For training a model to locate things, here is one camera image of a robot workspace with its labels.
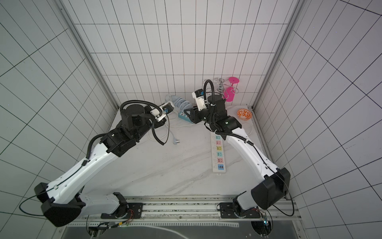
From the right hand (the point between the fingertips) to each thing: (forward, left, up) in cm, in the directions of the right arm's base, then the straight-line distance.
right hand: (191, 105), depth 73 cm
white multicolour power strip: (-11, -16, -33) cm, 38 cm away
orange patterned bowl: (+26, -39, -33) cm, 57 cm away
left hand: (-7, +14, +5) cm, 16 cm away
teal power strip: (-6, +4, -1) cm, 7 cm away
